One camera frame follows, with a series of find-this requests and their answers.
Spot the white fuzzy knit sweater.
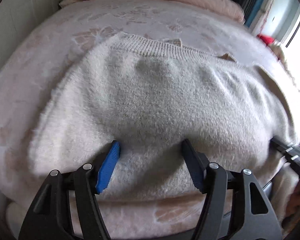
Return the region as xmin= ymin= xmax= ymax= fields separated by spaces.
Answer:
xmin=29 ymin=33 xmax=300 ymax=201

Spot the red cloth item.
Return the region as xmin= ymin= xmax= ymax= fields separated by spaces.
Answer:
xmin=256 ymin=34 xmax=275 ymax=46

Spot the pink floral bed blanket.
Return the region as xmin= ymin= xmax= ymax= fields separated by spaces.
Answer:
xmin=0 ymin=0 xmax=300 ymax=238

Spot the white wardrobe with handles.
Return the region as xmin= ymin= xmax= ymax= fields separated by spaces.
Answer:
xmin=0 ymin=0 xmax=62 ymax=71

